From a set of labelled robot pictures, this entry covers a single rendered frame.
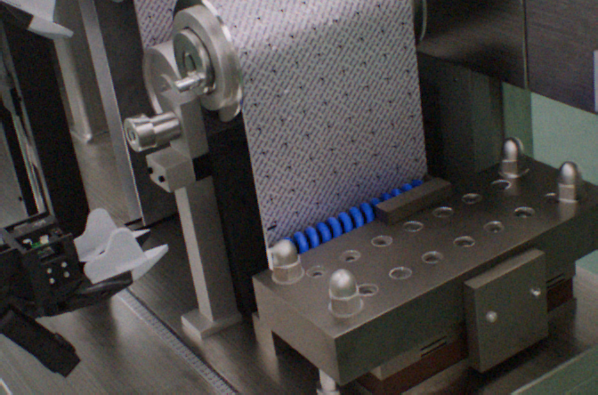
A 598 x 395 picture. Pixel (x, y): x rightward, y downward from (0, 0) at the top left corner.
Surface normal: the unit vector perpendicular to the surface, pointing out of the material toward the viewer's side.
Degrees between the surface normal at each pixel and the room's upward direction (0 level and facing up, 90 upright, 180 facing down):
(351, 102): 90
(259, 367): 0
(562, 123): 0
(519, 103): 90
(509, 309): 90
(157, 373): 0
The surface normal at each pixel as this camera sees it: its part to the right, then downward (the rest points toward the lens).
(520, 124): 0.54, 0.31
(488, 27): -0.84, 0.34
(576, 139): -0.14, -0.89
